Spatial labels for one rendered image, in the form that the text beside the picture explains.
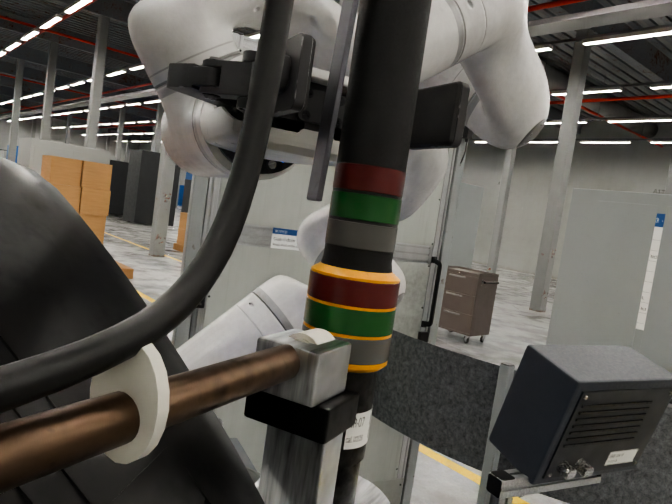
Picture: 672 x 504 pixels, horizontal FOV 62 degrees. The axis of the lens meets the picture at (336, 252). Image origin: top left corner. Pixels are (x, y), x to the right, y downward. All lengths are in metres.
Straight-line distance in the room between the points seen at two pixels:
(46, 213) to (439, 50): 0.41
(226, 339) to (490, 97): 0.54
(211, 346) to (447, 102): 0.72
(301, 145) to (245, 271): 1.86
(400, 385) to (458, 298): 4.86
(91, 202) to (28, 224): 8.16
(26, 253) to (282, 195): 1.94
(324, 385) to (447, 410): 2.05
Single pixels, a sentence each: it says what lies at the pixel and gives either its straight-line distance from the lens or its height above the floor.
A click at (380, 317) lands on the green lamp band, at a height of 1.38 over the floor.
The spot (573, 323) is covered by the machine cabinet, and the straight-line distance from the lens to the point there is 6.85.
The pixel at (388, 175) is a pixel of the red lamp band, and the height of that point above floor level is 1.44.
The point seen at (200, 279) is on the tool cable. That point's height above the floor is 1.40.
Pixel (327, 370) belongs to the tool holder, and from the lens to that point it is 0.23.
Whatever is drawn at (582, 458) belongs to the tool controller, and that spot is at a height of 1.09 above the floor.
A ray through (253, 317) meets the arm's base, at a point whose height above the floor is 1.23.
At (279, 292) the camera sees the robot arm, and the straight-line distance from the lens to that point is 0.95.
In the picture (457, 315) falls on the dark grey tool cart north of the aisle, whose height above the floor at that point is 0.32.
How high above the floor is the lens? 1.42
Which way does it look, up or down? 4 degrees down
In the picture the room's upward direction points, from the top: 8 degrees clockwise
